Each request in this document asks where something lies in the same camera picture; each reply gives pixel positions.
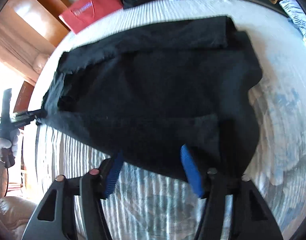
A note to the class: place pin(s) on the clear plastic bag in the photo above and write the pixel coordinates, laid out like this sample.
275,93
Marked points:
40,62

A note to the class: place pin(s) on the black fleece garment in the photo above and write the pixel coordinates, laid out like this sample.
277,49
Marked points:
158,95

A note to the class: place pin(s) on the person's left hand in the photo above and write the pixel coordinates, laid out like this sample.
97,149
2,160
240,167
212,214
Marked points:
6,143

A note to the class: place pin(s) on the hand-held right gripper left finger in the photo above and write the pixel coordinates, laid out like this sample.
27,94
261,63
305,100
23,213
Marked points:
114,172

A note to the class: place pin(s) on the light blue folded shorts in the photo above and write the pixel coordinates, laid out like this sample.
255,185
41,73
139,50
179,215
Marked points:
297,17

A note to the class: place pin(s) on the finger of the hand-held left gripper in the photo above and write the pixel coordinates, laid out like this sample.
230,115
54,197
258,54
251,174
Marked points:
28,122
30,113

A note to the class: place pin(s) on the wooden nightstand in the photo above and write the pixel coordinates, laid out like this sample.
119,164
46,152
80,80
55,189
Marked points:
24,97

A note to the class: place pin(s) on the person's brown leather jacket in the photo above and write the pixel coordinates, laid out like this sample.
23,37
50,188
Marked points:
10,217

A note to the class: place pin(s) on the beige curtain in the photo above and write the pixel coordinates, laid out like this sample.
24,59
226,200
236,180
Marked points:
15,47

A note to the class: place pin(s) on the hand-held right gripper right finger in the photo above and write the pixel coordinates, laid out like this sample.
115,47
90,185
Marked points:
190,171

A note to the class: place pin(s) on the wooden headboard frame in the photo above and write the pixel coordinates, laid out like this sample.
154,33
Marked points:
43,5

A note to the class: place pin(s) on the red paper bag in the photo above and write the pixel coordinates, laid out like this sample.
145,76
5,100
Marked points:
90,8

